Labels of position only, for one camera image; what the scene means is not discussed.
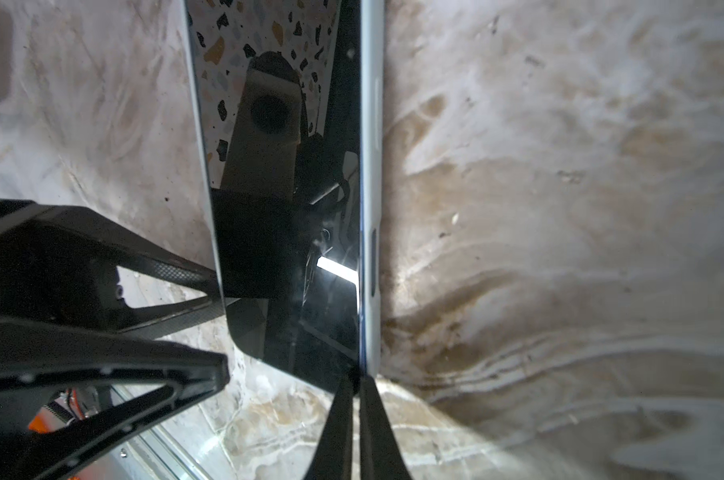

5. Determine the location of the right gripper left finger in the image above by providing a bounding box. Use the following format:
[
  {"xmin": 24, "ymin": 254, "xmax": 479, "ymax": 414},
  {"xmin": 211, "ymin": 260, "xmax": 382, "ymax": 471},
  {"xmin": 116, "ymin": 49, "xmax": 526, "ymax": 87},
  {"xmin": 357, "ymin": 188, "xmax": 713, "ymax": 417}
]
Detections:
[{"xmin": 304, "ymin": 376, "xmax": 354, "ymax": 480}]

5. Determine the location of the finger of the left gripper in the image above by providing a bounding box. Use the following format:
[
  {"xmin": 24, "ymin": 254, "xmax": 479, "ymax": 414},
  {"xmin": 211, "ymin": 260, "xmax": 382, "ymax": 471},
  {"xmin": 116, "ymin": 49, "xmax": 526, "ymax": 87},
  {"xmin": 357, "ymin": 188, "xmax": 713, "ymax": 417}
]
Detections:
[
  {"xmin": 0, "ymin": 317, "xmax": 230, "ymax": 479},
  {"xmin": 0, "ymin": 199, "xmax": 225, "ymax": 339}
]

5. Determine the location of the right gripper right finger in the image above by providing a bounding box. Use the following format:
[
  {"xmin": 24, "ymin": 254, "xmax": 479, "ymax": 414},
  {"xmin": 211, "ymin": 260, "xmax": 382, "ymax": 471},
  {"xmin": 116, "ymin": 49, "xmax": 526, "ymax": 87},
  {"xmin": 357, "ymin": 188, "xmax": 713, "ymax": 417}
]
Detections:
[{"xmin": 359, "ymin": 376, "xmax": 412, "ymax": 480}]

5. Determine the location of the black phone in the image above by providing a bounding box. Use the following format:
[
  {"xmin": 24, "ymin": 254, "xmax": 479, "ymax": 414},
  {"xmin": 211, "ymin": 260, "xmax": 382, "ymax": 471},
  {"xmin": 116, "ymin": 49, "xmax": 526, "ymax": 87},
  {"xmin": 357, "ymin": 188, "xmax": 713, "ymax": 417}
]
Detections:
[{"xmin": 184, "ymin": 0, "xmax": 363, "ymax": 394}]

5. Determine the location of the light blue phone case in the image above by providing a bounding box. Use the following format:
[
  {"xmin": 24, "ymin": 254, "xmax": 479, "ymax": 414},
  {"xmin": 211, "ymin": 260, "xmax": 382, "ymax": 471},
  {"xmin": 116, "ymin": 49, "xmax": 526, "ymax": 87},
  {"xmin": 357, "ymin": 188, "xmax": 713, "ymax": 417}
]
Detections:
[{"xmin": 180, "ymin": 0, "xmax": 386, "ymax": 378}]

